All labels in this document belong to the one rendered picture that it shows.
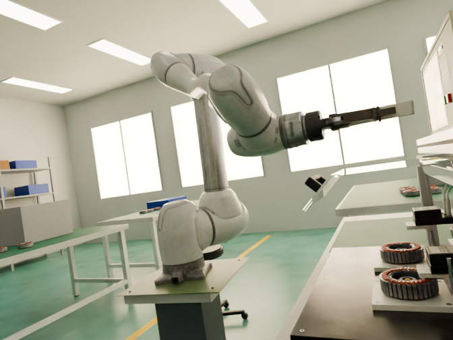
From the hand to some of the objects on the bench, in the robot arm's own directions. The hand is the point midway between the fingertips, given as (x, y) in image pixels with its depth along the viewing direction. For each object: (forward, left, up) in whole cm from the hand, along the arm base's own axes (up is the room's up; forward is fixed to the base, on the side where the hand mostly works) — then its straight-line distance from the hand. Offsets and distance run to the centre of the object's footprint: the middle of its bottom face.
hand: (396, 110), depth 75 cm
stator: (-4, -2, -40) cm, 40 cm away
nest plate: (-4, -2, -41) cm, 41 cm away
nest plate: (+4, +20, -41) cm, 46 cm away
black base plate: (+1, +9, -43) cm, 44 cm away
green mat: (+42, +63, -43) cm, 87 cm away
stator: (+4, +20, -40) cm, 45 cm away
